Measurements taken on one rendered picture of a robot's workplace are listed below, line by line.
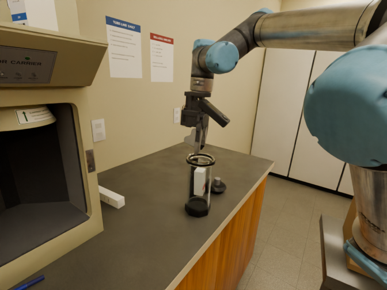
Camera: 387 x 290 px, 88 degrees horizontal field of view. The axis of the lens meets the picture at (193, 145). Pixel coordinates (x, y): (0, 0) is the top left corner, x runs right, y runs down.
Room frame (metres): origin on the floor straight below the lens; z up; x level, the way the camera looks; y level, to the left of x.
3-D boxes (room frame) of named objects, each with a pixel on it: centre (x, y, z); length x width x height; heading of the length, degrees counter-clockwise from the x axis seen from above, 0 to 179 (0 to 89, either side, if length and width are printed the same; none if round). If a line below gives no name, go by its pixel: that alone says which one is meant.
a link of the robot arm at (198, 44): (0.68, -0.02, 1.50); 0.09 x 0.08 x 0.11; 20
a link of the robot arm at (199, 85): (0.68, -0.02, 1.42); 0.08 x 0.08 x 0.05
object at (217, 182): (0.83, -0.12, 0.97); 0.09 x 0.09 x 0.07
